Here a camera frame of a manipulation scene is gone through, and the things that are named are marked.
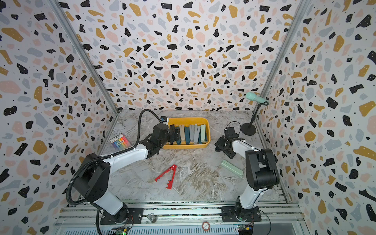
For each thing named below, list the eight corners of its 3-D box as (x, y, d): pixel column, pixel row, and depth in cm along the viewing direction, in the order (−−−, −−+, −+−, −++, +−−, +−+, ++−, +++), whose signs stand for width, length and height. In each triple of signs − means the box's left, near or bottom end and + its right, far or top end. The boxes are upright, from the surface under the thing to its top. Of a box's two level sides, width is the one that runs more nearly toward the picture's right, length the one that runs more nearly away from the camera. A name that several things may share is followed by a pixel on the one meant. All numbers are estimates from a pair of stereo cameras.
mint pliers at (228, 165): (220, 164, 95) (221, 162, 93) (223, 160, 97) (223, 158, 95) (241, 176, 90) (242, 175, 88) (243, 172, 91) (244, 171, 90)
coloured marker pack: (109, 142, 104) (108, 140, 102) (121, 134, 109) (120, 132, 107) (120, 153, 98) (118, 152, 97) (132, 144, 103) (131, 143, 102)
